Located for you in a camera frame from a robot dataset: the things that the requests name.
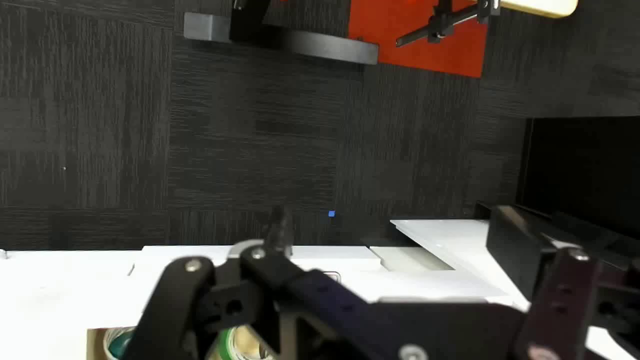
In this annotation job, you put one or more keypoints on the long black shelf bar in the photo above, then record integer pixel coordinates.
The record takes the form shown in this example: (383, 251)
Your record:
(312, 42)

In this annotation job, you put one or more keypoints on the large white dresser drawer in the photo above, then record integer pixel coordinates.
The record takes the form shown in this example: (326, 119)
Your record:
(321, 257)

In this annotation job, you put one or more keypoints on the green beige round container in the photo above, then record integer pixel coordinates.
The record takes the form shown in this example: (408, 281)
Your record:
(242, 345)

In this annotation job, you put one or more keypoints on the white dresser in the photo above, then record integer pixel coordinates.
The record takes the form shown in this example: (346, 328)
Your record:
(461, 251)

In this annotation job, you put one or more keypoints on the black monitor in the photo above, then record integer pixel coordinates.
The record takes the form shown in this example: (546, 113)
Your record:
(581, 172)

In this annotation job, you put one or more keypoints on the cream rounded object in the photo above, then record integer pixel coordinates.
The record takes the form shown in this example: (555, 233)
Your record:
(542, 7)

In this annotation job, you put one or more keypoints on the black tripod stand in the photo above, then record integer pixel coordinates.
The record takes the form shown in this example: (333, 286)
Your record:
(440, 25)

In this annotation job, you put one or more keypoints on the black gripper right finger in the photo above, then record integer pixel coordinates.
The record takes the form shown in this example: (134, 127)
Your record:
(567, 292)

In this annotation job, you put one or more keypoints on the green white packet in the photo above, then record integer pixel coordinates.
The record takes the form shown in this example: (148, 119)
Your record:
(118, 343)

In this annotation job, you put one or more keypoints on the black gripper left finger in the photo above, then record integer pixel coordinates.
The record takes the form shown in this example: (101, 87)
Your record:
(201, 301)

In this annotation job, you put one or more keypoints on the orange red panel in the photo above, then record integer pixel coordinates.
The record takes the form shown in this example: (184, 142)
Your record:
(412, 47)

